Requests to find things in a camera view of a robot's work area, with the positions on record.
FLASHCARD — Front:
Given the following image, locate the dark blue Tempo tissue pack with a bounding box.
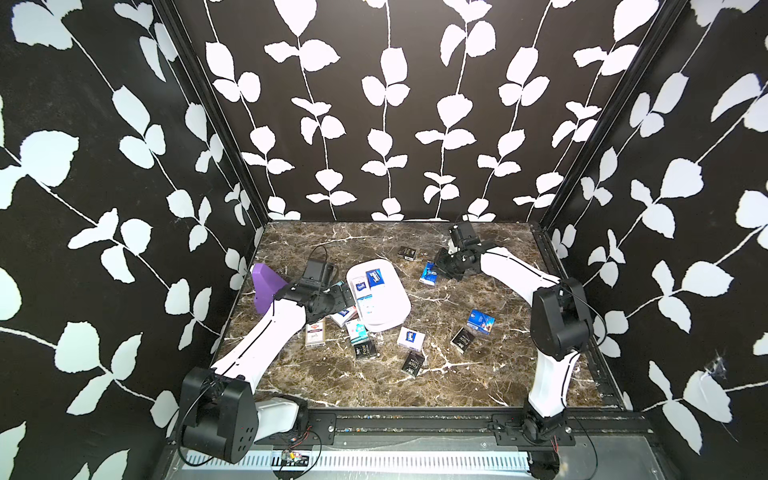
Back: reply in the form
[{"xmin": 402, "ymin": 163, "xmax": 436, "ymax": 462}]
[{"xmin": 419, "ymin": 262, "xmax": 438, "ymax": 286}]

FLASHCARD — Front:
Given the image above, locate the blue patterned tissue pack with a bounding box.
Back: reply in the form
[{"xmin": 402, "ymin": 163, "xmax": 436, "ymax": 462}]
[{"xmin": 467, "ymin": 309, "xmax": 495, "ymax": 335}]

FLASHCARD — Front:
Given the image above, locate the white Tempo tissue pack front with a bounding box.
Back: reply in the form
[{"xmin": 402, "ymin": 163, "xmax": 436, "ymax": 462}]
[{"xmin": 397, "ymin": 327, "xmax": 426, "ymax": 352}]

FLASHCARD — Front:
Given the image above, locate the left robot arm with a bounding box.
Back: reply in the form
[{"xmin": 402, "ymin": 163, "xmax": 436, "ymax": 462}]
[{"xmin": 175, "ymin": 283, "xmax": 354, "ymax": 467}]

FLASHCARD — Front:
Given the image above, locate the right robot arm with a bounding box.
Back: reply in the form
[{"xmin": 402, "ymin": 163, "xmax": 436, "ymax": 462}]
[{"xmin": 435, "ymin": 221, "xmax": 594, "ymax": 445}]

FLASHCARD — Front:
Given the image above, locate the white plastic storage box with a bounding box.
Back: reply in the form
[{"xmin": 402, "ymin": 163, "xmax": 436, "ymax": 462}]
[{"xmin": 346, "ymin": 258, "xmax": 411, "ymax": 333}]

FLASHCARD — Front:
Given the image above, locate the white red tissue pack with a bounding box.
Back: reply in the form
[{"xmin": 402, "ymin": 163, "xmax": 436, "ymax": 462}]
[{"xmin": 305, "ymin": 319, "xmax": 326, "ymax": 348}]

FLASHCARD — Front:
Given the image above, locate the teal bear tissue pack front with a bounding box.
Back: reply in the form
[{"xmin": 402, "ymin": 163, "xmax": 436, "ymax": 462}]
[{"xmin": 345, "ymin": 319, "xmax": 369, "ymax": 345}]

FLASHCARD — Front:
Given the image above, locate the black Face tissue pack far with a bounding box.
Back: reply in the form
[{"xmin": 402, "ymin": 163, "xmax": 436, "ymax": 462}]
[{"xmin": 398, "ymin": 246, "xmax": 417, "ymax": 261}]

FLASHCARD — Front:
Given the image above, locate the purple plastic object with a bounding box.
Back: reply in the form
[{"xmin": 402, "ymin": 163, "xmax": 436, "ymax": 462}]
[{"xmin": 251, "ymin": 263, "xmax": 287, "ymax": 315}]

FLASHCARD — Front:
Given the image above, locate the black tissue pack middle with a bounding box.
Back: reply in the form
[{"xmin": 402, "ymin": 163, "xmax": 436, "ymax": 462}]
[{"xmin": 353, "ymin": 339, "xmax": 378, "ymax": 360}]

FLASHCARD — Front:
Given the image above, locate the black tissue pack right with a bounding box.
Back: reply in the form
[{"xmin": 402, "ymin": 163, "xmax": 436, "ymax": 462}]
[{"xmin": 451, "ymin": 328, "xmax": 476, "ymax": 353}]

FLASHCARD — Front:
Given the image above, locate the black tissue pack front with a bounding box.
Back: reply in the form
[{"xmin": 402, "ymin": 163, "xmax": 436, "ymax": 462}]
[{"xmin": 401, "ymin": 351, "xmax": 425, "ymax": 377}]

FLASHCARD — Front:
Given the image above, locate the white perforated cable duct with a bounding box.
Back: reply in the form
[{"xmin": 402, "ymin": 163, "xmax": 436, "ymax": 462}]
[{"xmin": 181, "ymin": 449, "xmax": 532, "ymax": 474}]

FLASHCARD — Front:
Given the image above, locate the black mounting rail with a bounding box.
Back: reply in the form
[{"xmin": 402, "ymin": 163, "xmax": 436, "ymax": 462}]
[{"xmin": 255, "ymin": 407, "xmax": 653, "ymax": 450}]

